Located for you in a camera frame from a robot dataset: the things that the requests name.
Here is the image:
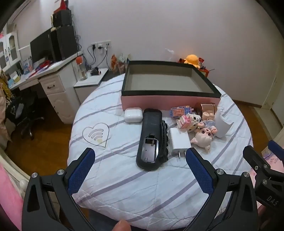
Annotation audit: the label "orange octopus plush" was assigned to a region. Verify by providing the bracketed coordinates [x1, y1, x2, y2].
[184, 54, 200, 68]

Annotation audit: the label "black office chair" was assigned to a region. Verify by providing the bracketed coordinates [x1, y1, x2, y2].
[5, 91, 45, 140]

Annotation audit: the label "white power adapter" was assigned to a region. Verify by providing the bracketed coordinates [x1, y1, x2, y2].
[170, 128, 191, 158]

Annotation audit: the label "pink purple brick toy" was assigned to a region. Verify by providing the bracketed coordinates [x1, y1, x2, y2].
[170, 105, 194, 118]

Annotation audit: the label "person's hand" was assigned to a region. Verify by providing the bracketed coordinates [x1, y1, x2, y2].
[112, 220, 131, 231]

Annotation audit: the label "red cartoon storage crate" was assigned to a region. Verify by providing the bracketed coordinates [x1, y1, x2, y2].
[178, 58, 214, 77]

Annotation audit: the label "striped white tablecloth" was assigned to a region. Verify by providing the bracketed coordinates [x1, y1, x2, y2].
[67, 72, 255, 231]

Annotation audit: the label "black remote control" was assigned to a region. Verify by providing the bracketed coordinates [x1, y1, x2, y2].
[136, 108, 163, 171]

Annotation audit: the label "wall power outlet strip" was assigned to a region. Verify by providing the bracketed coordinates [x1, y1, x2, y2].
[91, 40, 111, 49]

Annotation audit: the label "white glass door cabinet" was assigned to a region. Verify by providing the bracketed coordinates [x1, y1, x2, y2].
[0, 31, 21, 72]

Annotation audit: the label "black computer monitor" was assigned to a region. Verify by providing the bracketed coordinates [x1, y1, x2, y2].
[30, 29, 53, 63]

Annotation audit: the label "black computer tower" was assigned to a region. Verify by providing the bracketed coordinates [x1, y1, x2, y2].
[50, 26, 78, 62]

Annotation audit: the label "snack bags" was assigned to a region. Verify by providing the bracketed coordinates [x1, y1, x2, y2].
[110, 54, 131, 74]

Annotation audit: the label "white pink brick toy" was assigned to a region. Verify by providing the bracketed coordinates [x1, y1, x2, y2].
[176, 114, 201, 132]

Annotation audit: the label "orange lid water bottle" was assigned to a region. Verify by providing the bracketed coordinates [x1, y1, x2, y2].
[76, 56, 87, 81]

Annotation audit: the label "black speaker box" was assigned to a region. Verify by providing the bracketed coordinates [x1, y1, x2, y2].
[53, 10, 72, 27]

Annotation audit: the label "white desk with drawers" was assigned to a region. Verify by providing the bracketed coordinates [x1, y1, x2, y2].
[10, 52, 83, 124]

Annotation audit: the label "rose gold metallic jar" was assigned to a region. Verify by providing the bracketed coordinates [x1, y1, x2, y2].
[200, 103, 217, 114]

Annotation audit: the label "white low cabinet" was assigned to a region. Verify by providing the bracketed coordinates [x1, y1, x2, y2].
[74, 68, 108, 104]

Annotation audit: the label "pink pig doll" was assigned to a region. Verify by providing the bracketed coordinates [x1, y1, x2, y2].
[190, 112, 218, 153]

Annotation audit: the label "white earbuds case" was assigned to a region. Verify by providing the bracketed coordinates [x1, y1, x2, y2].
[124, 107, 143, 123]

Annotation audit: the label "pink black storage box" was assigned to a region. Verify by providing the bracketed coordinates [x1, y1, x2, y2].
[121, 61, 221, 111]

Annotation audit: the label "black beaded hair clip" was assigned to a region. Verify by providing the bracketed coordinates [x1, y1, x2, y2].
[158, 120, 168, 164]

